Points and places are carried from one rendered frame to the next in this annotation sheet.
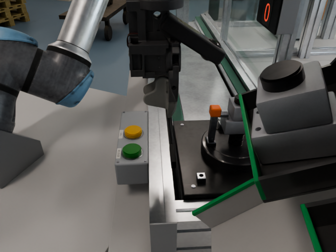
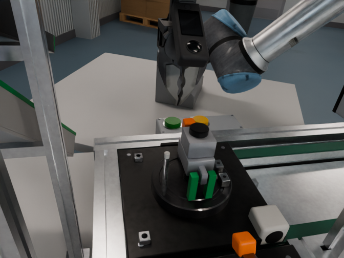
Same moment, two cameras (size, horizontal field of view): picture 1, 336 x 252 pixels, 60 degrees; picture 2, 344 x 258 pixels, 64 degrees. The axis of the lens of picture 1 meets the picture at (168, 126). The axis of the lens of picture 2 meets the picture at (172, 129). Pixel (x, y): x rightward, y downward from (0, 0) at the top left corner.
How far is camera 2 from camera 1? 61 cm
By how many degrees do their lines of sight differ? 64
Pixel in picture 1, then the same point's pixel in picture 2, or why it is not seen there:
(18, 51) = (218, 29)
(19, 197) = (149, 109)
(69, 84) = (225, 70)
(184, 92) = (330, 167)
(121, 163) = (157, 121)
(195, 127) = (221, 156)
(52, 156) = (192, 112)
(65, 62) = (235, 52)
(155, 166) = (156, 137)
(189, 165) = (157, 152)
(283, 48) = not seen: outside the picture
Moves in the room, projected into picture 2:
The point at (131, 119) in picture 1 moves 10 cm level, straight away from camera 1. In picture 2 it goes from (221, 120) to (256, 116)
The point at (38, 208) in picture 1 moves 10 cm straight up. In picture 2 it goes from (141, 117) to (141, 88)
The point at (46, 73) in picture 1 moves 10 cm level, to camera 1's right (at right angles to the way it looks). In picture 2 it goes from (219, 52) to (230, 65)
